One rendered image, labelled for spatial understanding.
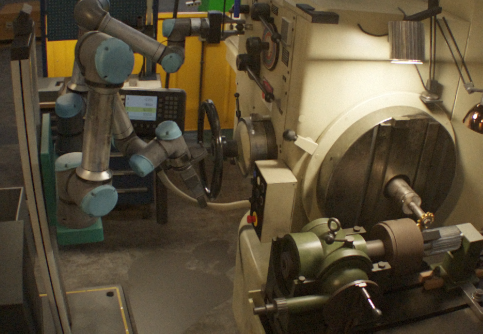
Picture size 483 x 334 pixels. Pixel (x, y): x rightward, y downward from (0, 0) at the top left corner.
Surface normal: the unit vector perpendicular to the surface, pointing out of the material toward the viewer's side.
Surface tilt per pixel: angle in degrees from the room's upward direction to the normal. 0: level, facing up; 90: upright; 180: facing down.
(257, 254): 0
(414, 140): 90
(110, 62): 83
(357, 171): 90
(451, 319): 0
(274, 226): 90
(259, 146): 63
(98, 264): 0
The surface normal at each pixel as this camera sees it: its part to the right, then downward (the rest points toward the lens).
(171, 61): 0.03, 0.48
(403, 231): 0.14, -0.70
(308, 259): 0.22, -0.31
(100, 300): 0.07, -0.88
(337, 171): 0.25, 0.48
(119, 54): 0.69, 0.30
